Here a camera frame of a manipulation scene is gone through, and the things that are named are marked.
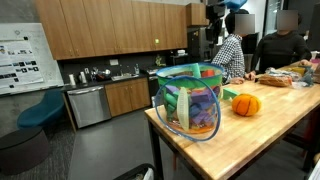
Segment stainless steel dishwasher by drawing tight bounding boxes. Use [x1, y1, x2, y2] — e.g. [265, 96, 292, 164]
[67, 85, 111, 128]

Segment clear bag of foam blocks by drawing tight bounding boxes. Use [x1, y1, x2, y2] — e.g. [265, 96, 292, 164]
[155, 63, 224, 142]

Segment bagged bread loaf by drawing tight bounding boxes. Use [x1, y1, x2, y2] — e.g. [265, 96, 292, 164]
[259, 74, 292, 87]

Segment orange plush basketball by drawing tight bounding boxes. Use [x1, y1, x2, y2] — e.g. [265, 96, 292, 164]
[232, 94, 261, 117]

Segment person in checkered shirt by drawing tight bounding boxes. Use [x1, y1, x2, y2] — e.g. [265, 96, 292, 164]
[211, 9, 255, 85]

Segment green foam arch block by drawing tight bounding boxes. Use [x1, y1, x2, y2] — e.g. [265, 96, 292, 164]
[223, 88, 239, 100]

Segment wooden upper cabinets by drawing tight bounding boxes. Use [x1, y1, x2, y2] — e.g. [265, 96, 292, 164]
[35, 0, 208, 60]

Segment wooden cabinets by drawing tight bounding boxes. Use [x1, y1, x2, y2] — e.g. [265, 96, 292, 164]
[105, 78, 151, 117]
[35, 0, 208, 60]

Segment person in black sweater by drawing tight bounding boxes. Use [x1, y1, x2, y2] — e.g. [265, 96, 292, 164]
[249, 9, 313, 77]

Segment dark round ottoman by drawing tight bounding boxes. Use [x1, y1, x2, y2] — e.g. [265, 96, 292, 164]
[0, 127, 49, 175]

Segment wooden lower cabinets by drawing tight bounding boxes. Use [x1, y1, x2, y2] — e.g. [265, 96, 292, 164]
[105, 78, 151, 117]

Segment kitchen sink with faucet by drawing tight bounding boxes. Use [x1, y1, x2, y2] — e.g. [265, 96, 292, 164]
[111, 68, 138, 81]

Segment whiteboard with posters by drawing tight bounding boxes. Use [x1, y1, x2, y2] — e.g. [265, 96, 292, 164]
[0, 23, 63, 95]

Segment person's bare hand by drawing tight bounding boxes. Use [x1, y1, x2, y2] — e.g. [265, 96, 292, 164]
[230, 77, 245, 84]

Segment blue lounge chair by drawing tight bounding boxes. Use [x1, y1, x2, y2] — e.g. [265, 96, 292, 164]
[17, 89, 64, 129]

